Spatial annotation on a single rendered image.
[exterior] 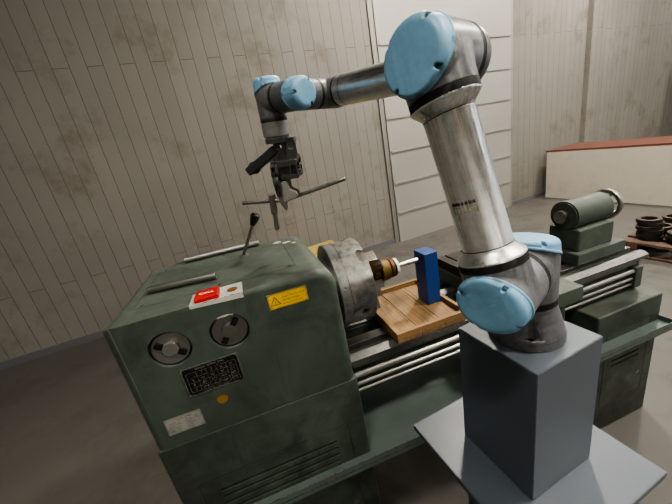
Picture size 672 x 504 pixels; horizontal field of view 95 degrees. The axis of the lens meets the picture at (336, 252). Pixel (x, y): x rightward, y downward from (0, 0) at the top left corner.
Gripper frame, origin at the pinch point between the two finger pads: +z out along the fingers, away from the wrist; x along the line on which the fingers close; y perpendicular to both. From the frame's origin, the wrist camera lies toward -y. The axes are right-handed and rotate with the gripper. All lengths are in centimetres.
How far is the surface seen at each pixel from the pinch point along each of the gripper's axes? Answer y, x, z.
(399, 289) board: 36, 36, 55
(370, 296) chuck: 24.0, -2.5, 33.7
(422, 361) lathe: 41, 4, 69
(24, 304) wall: -341, 150, 109
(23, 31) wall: -268, 214, -132
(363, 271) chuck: 22.5, -0.1, 25.3
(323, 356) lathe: 8.8, -21.0, 42.1
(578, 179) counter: 373, 466, 124
